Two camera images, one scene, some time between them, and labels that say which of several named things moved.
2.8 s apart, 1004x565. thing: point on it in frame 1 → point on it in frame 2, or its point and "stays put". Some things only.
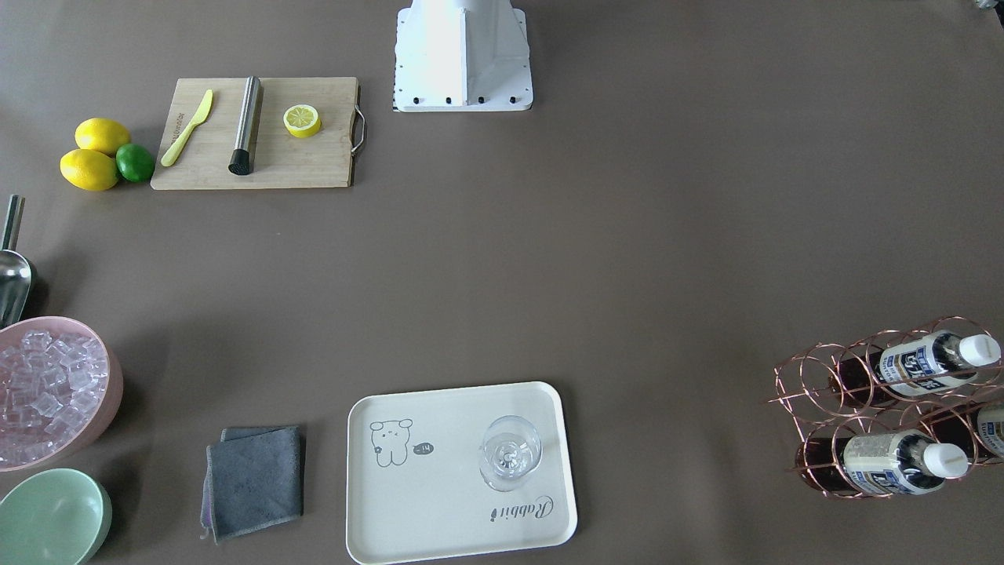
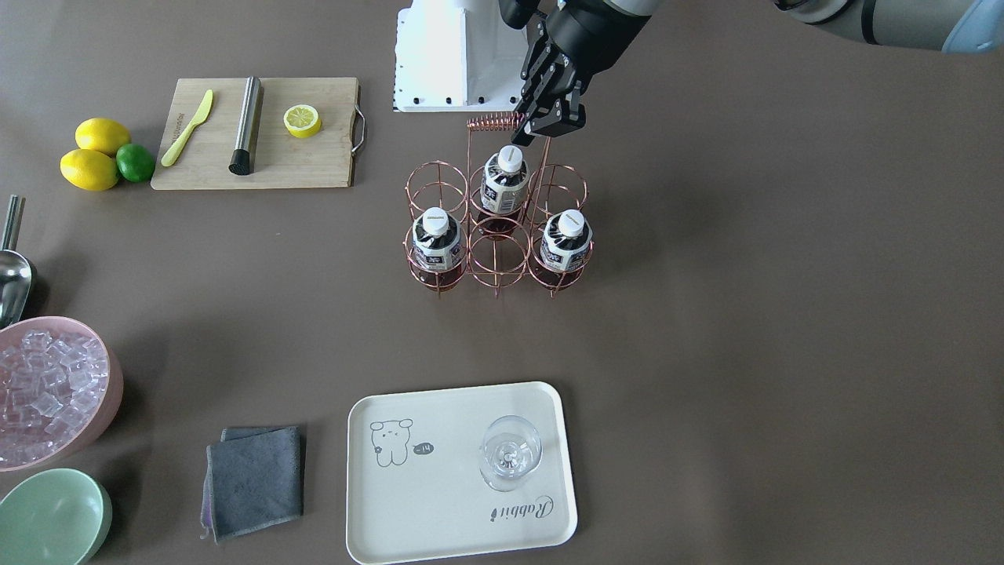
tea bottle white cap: (885, 462) → (436, 249)
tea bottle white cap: (991, 427) → (565, 249)
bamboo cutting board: (281, 158) stays put
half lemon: (302, 121) stays put
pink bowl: (61, 386) stays put
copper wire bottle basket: (896, 413) → (450, 246)
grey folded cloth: (253, 480) stays put
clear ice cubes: (50, 387) stays put
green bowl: (59, 516) stays put
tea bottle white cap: (938, 362) → (504, 191)
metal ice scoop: (15, 271) stays put
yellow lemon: (89, 169) stays put
